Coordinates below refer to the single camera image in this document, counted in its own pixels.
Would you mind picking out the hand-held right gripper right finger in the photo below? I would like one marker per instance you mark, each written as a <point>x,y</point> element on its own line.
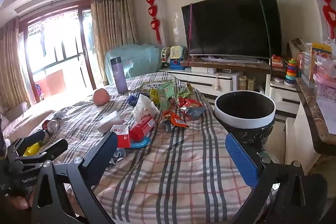
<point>240,158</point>

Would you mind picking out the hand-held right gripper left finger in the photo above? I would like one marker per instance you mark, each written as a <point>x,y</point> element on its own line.
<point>102,153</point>

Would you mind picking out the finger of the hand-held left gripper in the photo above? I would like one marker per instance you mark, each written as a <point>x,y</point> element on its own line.
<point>39,137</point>
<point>56,146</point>

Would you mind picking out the black bin with white rim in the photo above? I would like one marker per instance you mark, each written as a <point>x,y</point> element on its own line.
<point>244,121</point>

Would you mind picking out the person's left hand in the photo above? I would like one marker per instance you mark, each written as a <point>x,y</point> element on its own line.
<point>18,201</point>

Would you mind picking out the yellow plastic toy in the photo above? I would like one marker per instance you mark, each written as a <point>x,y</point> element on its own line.
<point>31,150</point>

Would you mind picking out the red round can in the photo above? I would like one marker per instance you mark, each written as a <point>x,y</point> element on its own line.
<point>51,126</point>

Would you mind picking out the blue and white wrapper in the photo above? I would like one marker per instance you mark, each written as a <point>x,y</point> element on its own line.
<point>119,155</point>

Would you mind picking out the red and white small box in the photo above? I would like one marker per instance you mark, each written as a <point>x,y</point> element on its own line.
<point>122,138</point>

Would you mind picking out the crumpled foil ball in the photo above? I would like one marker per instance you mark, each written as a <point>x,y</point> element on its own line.
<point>59,116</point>

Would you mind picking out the red snack packet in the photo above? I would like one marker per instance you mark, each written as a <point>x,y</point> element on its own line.
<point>141,128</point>

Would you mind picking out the crumpled white plastic bag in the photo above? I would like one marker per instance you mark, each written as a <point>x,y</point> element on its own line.
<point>144,107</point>

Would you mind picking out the blue plastic bag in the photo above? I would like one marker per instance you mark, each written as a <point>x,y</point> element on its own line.
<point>134,99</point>

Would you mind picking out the grey blue wrapper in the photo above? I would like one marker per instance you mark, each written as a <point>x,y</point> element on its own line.
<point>197,113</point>

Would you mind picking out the red crumpled wrapper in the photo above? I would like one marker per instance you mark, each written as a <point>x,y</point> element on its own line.
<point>189,103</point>

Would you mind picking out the orange snack wrapper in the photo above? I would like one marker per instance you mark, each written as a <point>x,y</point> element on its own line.
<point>174,120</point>

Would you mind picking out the yellow wrapper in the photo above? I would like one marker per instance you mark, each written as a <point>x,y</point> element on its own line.
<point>153,95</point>

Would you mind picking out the purple thermos bottle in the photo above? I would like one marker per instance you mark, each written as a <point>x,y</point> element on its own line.
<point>119,77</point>

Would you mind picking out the beige curtain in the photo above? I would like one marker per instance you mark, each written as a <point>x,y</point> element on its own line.
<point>10,64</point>
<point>113,29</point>

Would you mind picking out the brown marble counter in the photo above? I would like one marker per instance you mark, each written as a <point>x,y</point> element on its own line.
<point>312,113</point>

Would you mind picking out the white television cabinet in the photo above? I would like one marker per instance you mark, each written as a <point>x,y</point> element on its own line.
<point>199,82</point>

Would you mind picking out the green drink carton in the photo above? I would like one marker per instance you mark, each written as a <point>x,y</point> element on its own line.
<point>166,95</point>

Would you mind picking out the glass balcony door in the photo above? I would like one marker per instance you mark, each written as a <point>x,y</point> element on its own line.
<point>63,50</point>

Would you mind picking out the teal dust cover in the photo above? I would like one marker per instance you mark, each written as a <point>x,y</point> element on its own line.
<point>139,58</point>

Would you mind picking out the red toy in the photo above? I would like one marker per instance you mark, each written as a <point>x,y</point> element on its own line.
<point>278,61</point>

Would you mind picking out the blue toy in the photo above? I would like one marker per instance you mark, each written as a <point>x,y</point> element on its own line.
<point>175,64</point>

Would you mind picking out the pink plastic box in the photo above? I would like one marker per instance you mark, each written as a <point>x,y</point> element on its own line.
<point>325,82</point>

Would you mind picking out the white wheel toy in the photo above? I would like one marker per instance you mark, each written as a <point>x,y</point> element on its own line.
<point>165,54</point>

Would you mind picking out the yellow teal toy phone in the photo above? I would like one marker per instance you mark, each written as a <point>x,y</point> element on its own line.
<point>178,52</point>

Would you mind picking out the beige bag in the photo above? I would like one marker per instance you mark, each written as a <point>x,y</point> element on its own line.
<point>296,47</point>

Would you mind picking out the black television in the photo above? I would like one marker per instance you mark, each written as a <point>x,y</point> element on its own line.
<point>231,27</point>

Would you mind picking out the yellow box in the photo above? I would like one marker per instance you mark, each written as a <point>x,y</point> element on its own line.
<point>319,52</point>

